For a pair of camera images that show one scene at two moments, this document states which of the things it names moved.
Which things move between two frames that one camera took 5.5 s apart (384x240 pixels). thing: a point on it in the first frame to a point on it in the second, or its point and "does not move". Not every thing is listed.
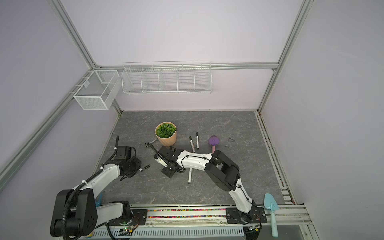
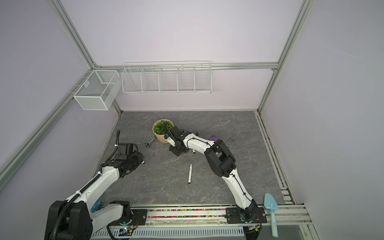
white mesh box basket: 97,90 does not move
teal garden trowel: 271,204 does not move
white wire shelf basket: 167,77 does not move
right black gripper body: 168,170 to 176,150
